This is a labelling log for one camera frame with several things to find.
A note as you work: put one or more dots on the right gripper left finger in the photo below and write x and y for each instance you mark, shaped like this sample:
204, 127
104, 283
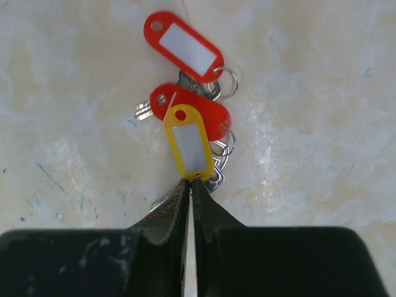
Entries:
146, 259

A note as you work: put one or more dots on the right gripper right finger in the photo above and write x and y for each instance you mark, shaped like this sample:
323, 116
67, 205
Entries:
236, 260

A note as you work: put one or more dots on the yellow tagged key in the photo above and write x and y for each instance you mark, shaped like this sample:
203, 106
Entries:
195, 156

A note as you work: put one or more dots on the red tagged key near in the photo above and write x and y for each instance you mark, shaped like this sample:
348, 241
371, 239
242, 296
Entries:
216, 117

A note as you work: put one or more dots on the red tagged key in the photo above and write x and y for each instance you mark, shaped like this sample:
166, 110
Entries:
187, 49
216, 117

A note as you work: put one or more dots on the red tagged key far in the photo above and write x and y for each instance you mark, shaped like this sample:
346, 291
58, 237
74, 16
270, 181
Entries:
187, 49

